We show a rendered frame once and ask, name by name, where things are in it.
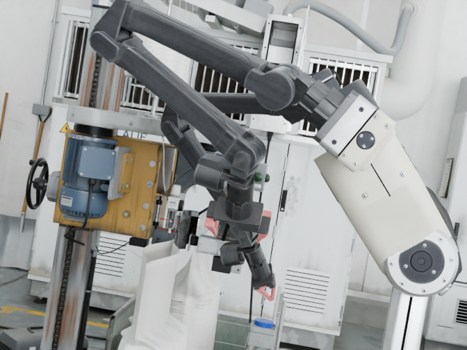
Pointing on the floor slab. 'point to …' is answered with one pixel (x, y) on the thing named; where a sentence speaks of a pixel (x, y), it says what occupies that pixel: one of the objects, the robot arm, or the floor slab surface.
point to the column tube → (74, 307)
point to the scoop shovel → (19, 228)
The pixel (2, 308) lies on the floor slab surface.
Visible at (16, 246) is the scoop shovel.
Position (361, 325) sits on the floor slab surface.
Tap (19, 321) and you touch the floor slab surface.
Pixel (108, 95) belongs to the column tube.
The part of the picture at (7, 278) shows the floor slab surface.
